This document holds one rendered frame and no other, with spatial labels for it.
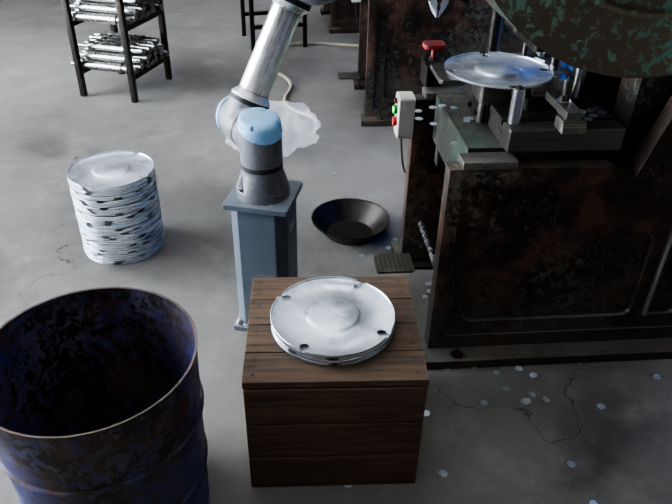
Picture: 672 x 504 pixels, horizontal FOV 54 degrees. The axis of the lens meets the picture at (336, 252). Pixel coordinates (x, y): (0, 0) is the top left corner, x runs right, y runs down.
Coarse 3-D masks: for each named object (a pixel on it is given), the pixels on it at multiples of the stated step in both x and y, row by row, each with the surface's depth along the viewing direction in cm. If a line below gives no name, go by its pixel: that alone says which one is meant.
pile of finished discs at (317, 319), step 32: (288, 288) 160; (320, 288) 161; (352, 288) 161; (288, 320) 151; (320, 320) 150; (352, 320) 150; (384, 320) 151; (288, 352) 145; (320, 352) 142; (352, 352) 142
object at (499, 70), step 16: (448, 64) 179; (464, 64) 180; (480, 64) 178; (496, 64) 178; (512, 64) 178; (528, 64) 181; (544, 64) 180; (464, 80) 168; (480, 80) 169; (496, 80) 169; (512, 80) 169; (528, 80) 170; (544, 80) 170
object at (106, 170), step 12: (96, 156) 236; (108, 156) 236; (120, 156) 237; (144, 156) 237; (72, 168) 228; (84, 168) 228; (96, 168) 227; (108, 168) 227; (120, 168) 227; (132, 168) 229; (144, 168) 229; (72, 180) 221; (84, 180) 221; (96, 180) 221; (108, 180) 221; (120, 180) 221; (132, 180) 221
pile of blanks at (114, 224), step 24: (72, 192) 223; (96, 192) 216; (120, 192) 220; (144, 192) 224; (96, 216) 223; (120, 216) 223; (144, 216) 228; (96, 240) 228; (120, 240) 228; (144, 240) 233; (120, 264) 233
